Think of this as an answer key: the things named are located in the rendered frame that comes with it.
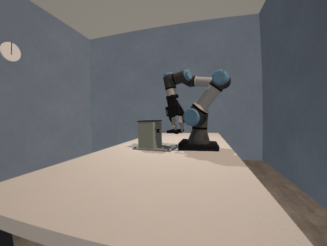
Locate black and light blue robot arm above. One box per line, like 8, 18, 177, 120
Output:
163, 69, 231, 145

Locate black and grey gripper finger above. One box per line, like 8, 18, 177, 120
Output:
169, 116, 177, 130
178, 110, 184, 133

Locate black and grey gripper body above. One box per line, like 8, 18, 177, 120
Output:
166, 95, 182, 117

